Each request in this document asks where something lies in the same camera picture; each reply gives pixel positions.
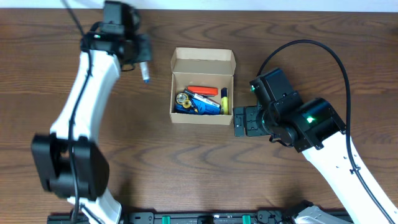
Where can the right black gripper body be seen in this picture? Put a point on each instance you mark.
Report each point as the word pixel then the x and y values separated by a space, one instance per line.
pixel 244 121

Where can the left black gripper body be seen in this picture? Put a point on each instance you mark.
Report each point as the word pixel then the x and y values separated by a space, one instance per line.
pixel 143 50

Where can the blue whiteboard marker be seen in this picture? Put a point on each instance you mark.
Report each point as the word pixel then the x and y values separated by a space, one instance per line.
pixel 145 71

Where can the yellow highlighter pen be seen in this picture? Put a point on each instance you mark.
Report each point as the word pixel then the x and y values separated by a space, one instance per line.
pixel 224 101

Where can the blue plastic tool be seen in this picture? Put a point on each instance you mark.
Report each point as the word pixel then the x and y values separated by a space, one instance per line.
pixel 199 108

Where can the red stapler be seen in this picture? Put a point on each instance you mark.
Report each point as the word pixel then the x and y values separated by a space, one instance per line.
pixel 203 90

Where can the cardboard box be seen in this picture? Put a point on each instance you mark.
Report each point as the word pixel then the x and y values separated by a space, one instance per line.
pixel 207 68

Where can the black gold tape dispenser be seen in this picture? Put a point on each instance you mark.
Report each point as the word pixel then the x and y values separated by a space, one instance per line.
pixel 184 101

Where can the black whiteboard marker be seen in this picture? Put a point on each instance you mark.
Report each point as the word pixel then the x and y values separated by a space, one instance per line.
pixel 202 98

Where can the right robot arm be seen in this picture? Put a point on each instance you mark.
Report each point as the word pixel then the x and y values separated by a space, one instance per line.
pixel 315 130

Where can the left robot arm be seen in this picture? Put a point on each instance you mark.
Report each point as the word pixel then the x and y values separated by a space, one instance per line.
pixel 68 160

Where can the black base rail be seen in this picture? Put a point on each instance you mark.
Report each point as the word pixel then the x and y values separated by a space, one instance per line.
pixel 304 212

